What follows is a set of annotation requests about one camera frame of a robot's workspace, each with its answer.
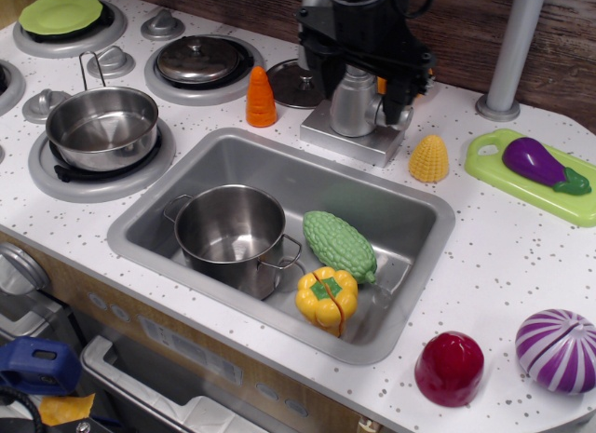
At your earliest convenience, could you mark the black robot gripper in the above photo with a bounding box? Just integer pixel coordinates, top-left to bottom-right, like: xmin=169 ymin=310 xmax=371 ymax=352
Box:
xmin=296 ymin=0 xmax=436 ymax=125

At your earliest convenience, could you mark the silver toy faucet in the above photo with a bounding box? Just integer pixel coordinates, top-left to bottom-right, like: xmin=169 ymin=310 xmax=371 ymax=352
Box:
xmin=300 ymin=0 xmax=415 ymax=169

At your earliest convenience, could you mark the orange toy pumpkin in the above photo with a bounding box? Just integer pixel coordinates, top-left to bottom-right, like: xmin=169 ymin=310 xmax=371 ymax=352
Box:
xmin=376 ymin=68 xmax=436 ymax=98

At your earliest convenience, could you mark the flat steel lid on counter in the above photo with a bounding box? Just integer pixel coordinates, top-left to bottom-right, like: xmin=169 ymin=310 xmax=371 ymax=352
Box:
xmin=267 ymin=59 xmax=324 ymax=109

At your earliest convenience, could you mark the yellow toy corn piece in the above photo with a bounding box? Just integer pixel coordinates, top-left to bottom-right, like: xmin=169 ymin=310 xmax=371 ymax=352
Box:
xmin=408 ymin=135 xmax=449 ymax=183

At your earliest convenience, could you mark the orange toy carrot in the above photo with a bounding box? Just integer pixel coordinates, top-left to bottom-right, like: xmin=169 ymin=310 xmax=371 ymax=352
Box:
xmin=246 ymin=66 xmax=277 ymax=128

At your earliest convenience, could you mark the back right grey stove burner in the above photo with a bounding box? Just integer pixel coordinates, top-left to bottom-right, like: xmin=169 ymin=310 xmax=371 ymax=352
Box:
xmin=144 ymin=34 xmax=265 ymax=106

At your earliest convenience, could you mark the grey stove burner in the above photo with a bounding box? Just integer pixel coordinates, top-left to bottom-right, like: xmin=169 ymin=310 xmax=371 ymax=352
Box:
xmin=28 ymin=120 xmax=176 ymax=203
xmin=12 ymin=0 xmax=127 ymax=59
xmin=0 ymin=60 xmax=26 ymax=115
xmin=144 ymin=34 xmax=265 ymax=106

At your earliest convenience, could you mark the light green cutting board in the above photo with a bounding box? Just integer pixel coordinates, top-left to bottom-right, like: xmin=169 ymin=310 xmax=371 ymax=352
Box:
xmin=465 ymin=129 xmax=595 ymax=227

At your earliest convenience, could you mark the grey toy sink basin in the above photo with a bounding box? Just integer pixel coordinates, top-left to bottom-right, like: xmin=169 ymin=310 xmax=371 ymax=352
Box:
xmin=107 ymin=128 xmax=455 ymax=365

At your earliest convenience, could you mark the green toy bitter gourd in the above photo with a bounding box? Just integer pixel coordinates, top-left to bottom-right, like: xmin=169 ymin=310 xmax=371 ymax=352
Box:
xmin=303 ymin=210 xmax=377 ymax=284

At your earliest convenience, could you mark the grey support pole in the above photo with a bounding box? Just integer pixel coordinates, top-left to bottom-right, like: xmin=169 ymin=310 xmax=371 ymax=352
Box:
xmin=476 ymin=0 xmax=545 ymax=122

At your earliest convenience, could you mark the steel pot lid on burner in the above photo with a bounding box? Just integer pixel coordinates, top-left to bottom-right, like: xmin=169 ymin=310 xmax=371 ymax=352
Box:
xmin=156 ymin=35 xmax=240 ymax=85

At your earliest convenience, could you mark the purple toy eggplant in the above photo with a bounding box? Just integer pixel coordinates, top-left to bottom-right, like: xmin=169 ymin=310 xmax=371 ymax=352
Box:
xmin=502 ymin=137 xmax=591 ymax=196

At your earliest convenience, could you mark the grey stove knob back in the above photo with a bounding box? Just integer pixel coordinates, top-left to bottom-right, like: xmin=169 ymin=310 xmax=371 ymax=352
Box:
xmin=141 ymin=9 xmax=185 ymax=41

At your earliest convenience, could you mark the grey stove knob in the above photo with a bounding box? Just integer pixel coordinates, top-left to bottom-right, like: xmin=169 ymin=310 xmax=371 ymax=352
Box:
xmin=141 ymin=9 xmax=185 ymax=41
xmin=87 ymin=46 xmax=135 ymax=79
xmin=22 ymin=88 xmax=71 ymax=124

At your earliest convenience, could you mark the yellow toy bell pepper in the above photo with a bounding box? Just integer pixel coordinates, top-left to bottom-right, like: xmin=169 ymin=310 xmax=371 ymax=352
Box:
xmin=295 ymin=266 xmax=359 ymax=337

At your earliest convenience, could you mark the grey stove knob middle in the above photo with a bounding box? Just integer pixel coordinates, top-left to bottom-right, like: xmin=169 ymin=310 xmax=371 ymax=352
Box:
xmin=87 ymin=46 xmax=135 ymax=79

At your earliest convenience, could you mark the back left grey stove burner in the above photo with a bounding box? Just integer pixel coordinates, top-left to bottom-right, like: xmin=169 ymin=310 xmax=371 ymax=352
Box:
xmin=12 ymin=0 xmax=127 ymax=59

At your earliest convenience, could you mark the dark red toy fruit half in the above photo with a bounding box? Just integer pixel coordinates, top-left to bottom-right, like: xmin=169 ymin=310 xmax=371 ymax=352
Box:
xmin=414 ymin=332 xmax=484 ymax=407

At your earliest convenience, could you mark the green toy plate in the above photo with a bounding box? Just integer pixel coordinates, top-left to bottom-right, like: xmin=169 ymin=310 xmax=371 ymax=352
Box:
xmin=18 ymin=0 xmax=103 ymax=36

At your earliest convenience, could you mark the grey stove knob front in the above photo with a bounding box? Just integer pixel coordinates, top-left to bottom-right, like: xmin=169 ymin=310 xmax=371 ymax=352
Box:
xmin=22 ymin=88 xmax=71 ymax=124

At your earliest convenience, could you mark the purple striped toy onion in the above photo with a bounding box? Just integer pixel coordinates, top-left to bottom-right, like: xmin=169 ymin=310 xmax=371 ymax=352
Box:
xmin=515 ymin=309 xmax=595 ymax=395

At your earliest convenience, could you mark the front grey stove burner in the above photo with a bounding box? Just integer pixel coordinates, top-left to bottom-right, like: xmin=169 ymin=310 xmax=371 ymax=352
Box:
xmin=28 ymin=120 xmax=176 ymax=203

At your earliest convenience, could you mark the far left grey stove burner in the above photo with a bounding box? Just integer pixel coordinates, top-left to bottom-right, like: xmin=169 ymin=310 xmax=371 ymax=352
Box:
xmin=0 ymin=60 xmax=26 ymax=115

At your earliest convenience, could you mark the blue clamp tool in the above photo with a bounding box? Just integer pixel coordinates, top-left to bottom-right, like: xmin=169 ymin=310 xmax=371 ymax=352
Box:
xmin=1 ymin=336 xmax=82 ymax=396

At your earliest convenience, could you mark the yellow cloth scrap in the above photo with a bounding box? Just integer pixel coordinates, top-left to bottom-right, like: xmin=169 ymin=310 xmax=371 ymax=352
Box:
xmin=38 ymin=393 xmax=96 ymax=426

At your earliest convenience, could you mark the steel pot with handles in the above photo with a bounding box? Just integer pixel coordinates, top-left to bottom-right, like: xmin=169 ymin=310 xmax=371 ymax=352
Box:
xmin=163 ymin=184 xmax=303 ymax=300

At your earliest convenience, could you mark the steel pan with wire handle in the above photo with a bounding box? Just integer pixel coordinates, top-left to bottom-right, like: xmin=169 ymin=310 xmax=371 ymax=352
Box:
xmin=46 ymin=76 xmax=159 ymax=172

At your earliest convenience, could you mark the grey oven door handle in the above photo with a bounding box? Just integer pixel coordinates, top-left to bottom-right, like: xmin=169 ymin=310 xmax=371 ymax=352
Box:
xmin=80 ymin=336 xmax=263 ymax=432

